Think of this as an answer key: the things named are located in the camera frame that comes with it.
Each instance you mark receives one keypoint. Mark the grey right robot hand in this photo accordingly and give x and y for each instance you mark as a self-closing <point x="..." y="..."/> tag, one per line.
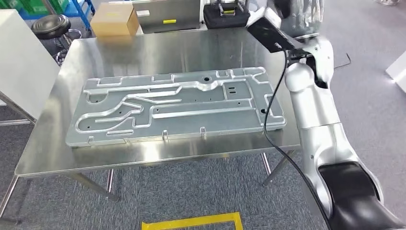
<point x="304" y="16"/>

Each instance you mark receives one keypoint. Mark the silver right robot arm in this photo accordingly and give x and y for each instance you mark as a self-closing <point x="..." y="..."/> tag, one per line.
<point x="317" y="108"/>

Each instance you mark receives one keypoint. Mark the stainless steel workbench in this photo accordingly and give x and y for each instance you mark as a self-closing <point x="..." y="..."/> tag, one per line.
<point x="158" y="158"/>

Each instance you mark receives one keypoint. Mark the blue metal shelf rack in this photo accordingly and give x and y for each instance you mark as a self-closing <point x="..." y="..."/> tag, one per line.
<point x="76" y="8"/>

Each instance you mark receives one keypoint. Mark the black carrying case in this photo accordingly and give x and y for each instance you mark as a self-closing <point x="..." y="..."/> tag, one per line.
<point x="222" y="20"/>

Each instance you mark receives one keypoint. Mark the metal chair base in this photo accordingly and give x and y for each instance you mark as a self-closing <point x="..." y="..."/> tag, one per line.
<point x="387" y="2"/>

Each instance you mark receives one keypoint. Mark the white cabinet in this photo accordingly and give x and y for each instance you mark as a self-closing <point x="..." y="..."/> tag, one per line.
<point x="398" y="73"/>
<point x="22" y="57"/>

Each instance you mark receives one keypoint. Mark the grey metal box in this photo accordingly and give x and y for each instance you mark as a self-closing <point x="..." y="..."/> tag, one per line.
<point x="168" y="11"/>

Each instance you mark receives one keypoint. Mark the machined aluminium fixture plate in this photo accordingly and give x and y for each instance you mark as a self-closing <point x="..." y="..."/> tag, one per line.
<point x="190" y="123"/>

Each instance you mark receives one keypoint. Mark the cardboard box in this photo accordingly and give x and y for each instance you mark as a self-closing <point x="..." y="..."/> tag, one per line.
<point x="111" y="19"/>

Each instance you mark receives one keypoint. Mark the yellow floor tape square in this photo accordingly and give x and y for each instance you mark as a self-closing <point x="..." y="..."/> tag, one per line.
<point x="190" y="220"/>

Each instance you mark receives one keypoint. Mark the green plastic crate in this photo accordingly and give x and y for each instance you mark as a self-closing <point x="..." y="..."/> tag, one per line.
<point x="58" y="4"/>
<point x="11" y="3"/>

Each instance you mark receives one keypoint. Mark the black round stool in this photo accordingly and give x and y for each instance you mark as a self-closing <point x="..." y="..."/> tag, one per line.
<point x="50" y="25"/>

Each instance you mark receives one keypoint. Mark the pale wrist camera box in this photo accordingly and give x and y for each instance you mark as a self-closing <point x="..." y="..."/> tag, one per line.
<point x="269" y="35"/>

